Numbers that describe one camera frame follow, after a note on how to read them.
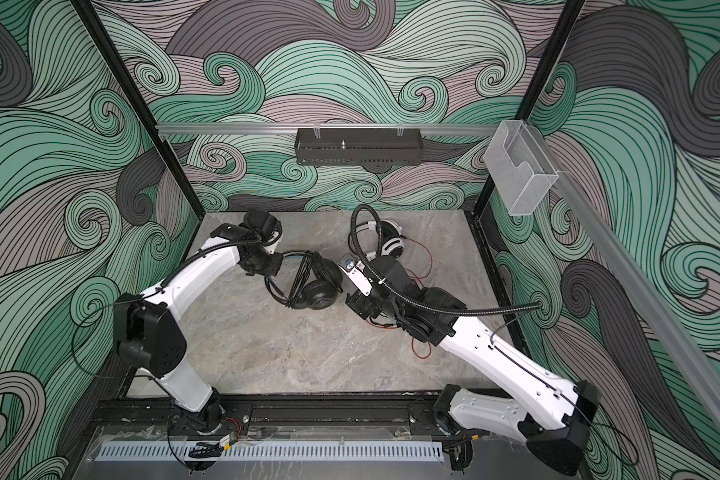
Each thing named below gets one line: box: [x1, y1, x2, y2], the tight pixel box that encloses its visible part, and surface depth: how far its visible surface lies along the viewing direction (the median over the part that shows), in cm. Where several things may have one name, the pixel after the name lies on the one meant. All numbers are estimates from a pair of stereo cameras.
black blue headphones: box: [264, 250, 343, 310], surface depth 81 cm
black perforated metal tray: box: [294, 128, 424, 166], surface depth 97 cm
